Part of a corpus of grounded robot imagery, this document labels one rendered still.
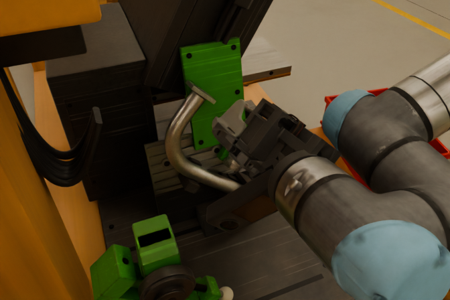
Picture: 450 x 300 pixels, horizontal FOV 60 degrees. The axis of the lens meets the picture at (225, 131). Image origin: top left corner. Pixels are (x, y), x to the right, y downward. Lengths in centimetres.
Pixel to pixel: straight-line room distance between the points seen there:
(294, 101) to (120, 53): 211
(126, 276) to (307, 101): 238
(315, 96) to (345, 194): 254
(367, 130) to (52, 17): 32
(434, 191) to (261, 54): 68
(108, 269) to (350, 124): 36
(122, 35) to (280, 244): 54
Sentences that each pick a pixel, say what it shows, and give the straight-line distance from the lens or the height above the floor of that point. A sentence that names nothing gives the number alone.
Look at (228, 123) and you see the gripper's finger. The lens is 52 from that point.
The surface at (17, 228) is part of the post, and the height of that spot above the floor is 124.
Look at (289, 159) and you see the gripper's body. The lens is 40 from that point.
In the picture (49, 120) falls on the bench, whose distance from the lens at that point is 128.
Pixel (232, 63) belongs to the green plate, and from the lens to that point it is 75.
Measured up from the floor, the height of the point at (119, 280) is 114.
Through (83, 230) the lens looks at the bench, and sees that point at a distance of 95.
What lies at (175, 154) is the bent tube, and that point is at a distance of 74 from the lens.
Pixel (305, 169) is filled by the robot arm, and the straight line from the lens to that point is 38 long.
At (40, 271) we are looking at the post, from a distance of 58.
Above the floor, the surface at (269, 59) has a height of 113.
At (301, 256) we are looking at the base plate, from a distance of 85.
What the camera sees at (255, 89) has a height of 90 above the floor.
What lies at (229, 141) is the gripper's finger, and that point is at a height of 129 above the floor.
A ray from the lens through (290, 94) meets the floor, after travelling 285.
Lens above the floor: 161
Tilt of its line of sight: 40 degrees down
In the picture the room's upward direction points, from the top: straight up
